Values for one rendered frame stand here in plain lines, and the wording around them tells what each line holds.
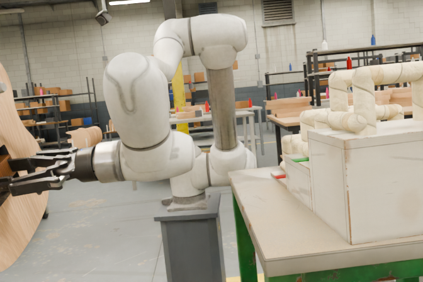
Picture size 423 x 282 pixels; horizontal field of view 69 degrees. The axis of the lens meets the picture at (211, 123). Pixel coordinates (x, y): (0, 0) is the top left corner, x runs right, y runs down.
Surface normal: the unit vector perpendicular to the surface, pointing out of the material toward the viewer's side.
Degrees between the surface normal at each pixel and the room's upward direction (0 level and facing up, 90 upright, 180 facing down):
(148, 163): 123
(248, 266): 90
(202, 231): 90
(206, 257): 90
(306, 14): 90
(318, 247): 0
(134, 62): 46
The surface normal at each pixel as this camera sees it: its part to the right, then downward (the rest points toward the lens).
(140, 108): 0.37, 0.49
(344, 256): 0.05, 0.08
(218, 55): 0.07, 0.61
